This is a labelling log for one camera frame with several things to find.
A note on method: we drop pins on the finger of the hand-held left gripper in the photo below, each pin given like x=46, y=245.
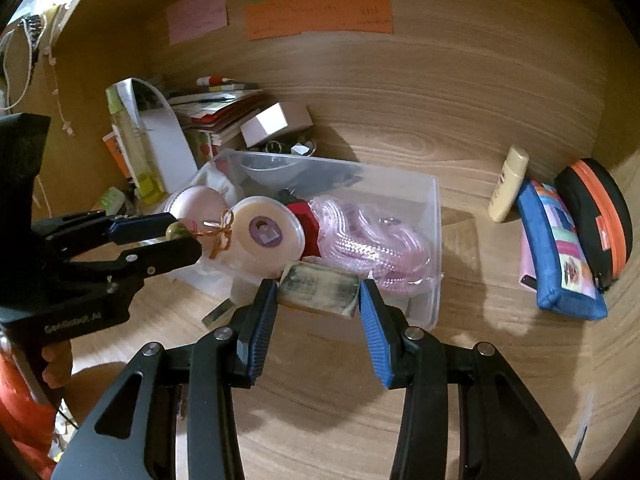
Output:
x=165, y=256
x=140, y=227

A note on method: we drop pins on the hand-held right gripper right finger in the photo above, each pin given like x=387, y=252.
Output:
x=375, y=335

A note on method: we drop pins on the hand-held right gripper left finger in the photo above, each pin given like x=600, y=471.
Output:
x=260, y=330

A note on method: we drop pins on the small green glass bottle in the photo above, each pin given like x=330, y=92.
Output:
x=176, y=231

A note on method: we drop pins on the pink round case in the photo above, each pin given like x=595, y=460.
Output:
x=197, y=202

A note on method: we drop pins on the soap bar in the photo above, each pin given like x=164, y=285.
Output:
x=320, y=290

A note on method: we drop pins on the white round jar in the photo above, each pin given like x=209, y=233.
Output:
x=267, y=232

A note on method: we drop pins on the red leather item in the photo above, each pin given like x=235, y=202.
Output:
x=306, y=225

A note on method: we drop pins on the clear plastic storage box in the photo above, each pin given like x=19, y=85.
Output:
x=400, y=195

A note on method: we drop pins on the wooden desktop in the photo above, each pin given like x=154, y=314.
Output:
x=500, y=360

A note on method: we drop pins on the person's left hand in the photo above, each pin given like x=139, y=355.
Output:
x=55, y=367

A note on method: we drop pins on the orange green sanitizer bottle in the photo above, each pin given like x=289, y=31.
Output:
x=107, y=200

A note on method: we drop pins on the yellow-green spray bottle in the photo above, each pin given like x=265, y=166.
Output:
x=132, y=150

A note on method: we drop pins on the orange printed packet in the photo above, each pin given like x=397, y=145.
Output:
x=114, y=152

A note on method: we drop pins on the glass bowl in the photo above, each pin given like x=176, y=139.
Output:
x=270, y=172

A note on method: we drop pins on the stack of books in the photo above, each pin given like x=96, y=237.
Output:
x=220, y=115

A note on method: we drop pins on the white red marker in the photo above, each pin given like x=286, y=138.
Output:
x=215, y=81

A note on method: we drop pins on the flat pink case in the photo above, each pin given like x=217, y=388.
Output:
x=527, y=265

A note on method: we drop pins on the small white box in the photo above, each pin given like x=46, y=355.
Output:
x=275, y=122

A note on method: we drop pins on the blue patchwork pencil pouch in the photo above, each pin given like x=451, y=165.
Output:
x=555, y=260

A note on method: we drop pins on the cream lotion bottle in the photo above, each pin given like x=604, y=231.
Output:
x=507, y=185

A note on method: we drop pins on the pink sticky note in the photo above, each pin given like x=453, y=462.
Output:
x=197, y=12

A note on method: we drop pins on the black orange round case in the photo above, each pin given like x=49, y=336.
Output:
x=585, y=200

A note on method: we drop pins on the orange sticky note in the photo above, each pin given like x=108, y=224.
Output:
x=320, y=14

